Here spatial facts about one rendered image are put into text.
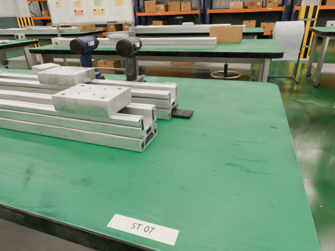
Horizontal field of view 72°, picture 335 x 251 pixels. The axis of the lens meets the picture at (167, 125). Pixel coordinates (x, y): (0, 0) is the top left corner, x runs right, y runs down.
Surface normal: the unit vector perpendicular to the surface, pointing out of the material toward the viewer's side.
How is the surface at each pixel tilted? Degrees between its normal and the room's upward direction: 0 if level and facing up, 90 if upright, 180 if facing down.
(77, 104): 90
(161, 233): 0
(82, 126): 90
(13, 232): 0
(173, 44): 90
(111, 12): 90
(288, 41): 102
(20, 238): 0
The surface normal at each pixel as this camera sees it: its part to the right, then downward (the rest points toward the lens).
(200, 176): -0.04, -0.90
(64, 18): -0.33, 0.43
